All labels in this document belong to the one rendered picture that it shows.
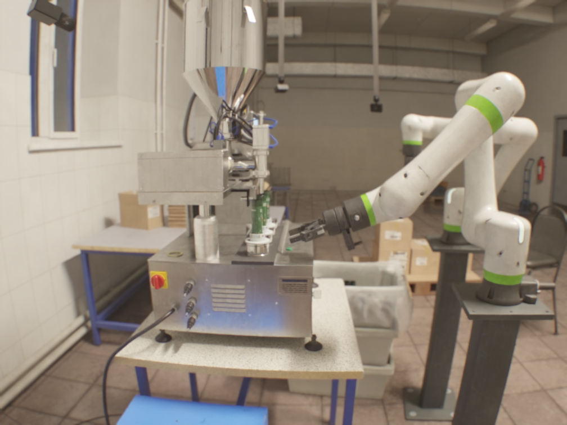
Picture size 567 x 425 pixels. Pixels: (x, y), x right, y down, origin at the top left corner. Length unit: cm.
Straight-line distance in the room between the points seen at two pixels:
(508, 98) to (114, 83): 316
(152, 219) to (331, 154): 894
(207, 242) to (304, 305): 33
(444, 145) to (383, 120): 1066
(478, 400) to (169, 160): 121
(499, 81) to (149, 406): 135
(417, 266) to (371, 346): 186
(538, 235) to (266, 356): 256
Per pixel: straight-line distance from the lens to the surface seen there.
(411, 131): 187
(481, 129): 108
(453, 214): 184
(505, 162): 187
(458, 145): 105
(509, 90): 113
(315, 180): 1150
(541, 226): 332
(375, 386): 224
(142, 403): 129
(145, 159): 119
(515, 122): 172
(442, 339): 203
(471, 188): 130
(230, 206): 145
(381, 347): 210
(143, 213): 294
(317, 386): 226
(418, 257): 382
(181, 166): 115
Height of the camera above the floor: 136
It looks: 10 degrees down
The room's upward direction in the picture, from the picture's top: straight up
